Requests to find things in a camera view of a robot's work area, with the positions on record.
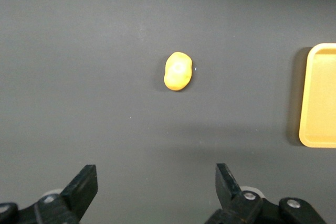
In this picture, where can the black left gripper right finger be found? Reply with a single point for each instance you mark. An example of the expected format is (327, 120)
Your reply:
(236, 205)

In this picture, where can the yellow potato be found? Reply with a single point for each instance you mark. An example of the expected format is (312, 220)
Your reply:
(177, 71)

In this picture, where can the yellow plastic tray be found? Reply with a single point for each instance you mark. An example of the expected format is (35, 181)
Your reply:
(321, 95)

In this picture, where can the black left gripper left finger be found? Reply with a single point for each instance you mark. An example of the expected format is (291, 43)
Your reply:
(76, 192)

